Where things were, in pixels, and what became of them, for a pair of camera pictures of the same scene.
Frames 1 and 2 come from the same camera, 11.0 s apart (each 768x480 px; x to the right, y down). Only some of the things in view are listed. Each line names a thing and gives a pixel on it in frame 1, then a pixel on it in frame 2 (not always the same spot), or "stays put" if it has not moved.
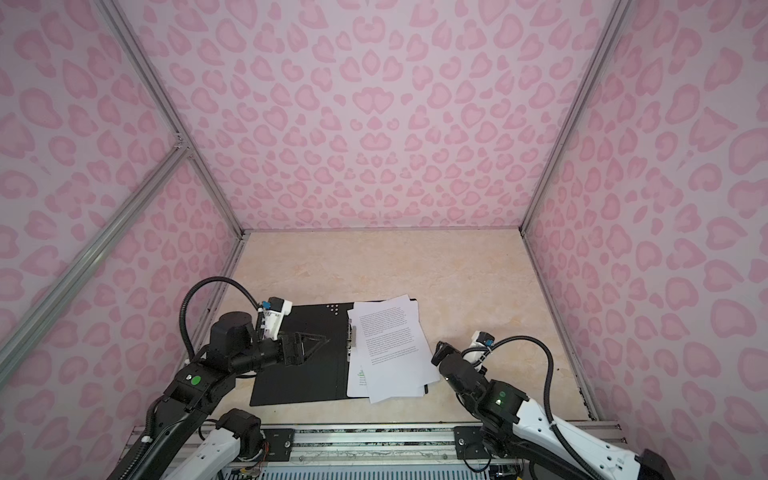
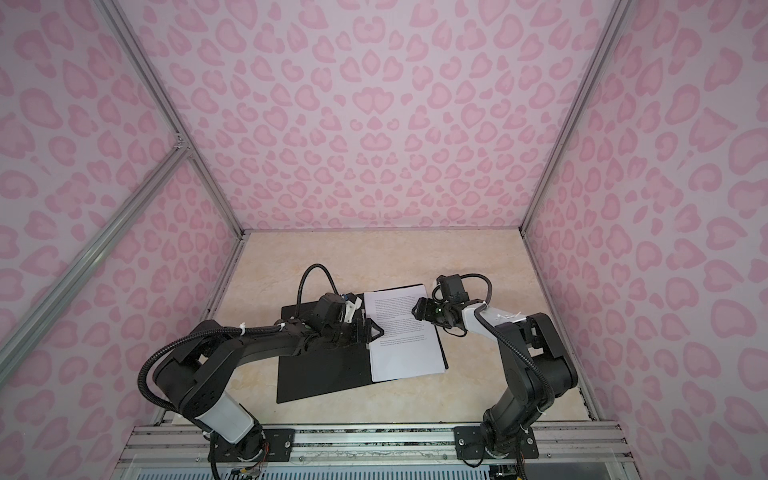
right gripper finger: x=442 y=350 -> x=419 y=309
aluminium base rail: x=401 y=446 stays put
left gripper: x=299 y=357 -> x=359 y=336
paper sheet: x=356 y=381 -> x=409 y=347
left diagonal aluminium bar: x=19 y=339 stays put
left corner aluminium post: x=166 y=107 stays put
